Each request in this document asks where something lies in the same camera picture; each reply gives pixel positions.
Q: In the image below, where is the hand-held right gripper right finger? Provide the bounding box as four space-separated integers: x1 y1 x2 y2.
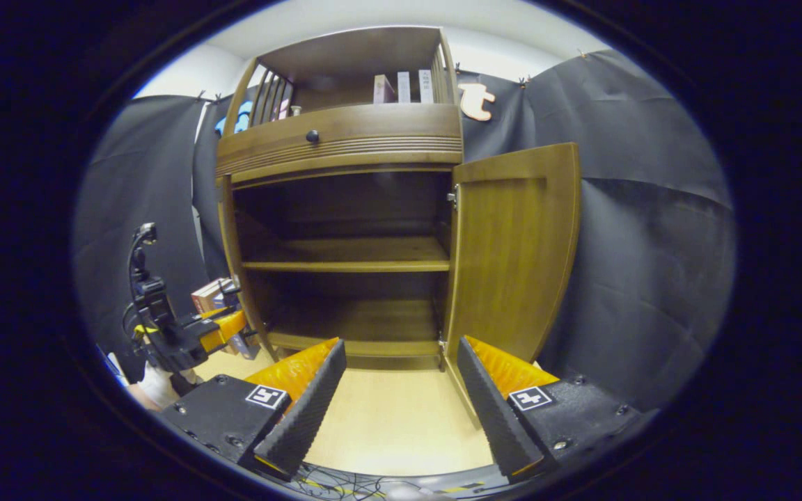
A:
457 335 659 482

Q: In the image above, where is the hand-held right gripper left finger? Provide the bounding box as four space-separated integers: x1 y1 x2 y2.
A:
161 337 347 481

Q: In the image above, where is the wooden cabinet door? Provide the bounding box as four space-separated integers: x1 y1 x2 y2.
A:
441 143 583 366
217 174 282 363

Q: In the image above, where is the wooden double-door shoe cabinet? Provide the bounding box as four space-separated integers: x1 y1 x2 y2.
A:
214 26 464 371

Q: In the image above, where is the wooden inner cabinet shelf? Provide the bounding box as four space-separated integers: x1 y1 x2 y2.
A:
241 235 452 273

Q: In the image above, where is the wooden cabinet drawer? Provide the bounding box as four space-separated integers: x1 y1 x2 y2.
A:
215 103 464 183

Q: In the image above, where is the blue book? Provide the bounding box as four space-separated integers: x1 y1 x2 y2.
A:
227 333 260 360

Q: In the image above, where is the red book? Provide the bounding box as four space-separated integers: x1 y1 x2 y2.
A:
191 277 235 315

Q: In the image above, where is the black backdrop cloth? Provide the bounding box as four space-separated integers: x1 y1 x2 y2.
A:
72 49 737 411

